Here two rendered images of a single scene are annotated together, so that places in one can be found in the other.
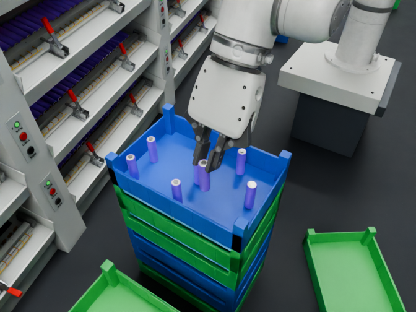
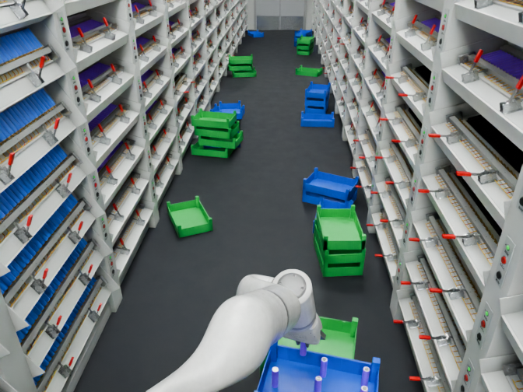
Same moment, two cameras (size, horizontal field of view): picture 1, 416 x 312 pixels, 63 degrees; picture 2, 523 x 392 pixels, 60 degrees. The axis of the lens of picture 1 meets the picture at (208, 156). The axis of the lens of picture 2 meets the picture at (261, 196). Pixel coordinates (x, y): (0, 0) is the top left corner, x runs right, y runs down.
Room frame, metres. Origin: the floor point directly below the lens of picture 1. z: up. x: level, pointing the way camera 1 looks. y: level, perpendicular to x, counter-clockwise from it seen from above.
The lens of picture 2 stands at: (1.16, -0.36, 1.45)
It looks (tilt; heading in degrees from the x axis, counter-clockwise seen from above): 29 degrees down; 163
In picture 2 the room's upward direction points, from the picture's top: straight up
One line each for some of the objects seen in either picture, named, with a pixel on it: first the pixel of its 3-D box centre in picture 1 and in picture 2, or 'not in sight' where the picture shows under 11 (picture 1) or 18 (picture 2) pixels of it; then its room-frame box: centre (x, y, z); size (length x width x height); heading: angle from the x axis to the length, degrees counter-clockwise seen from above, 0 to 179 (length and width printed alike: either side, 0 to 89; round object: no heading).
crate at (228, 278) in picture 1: (200, 214); not in sight; (0.45, 0.02, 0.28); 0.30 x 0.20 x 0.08; 58
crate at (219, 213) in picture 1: (199, 168); (317, 386); (0.45, 0.02, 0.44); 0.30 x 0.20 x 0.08; 58
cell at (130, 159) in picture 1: (132, 167); (365, 376); (0.46, 0.15, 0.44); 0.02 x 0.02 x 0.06
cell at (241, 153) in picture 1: (241, 161); not in sight; (0.47, -0.07, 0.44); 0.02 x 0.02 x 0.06
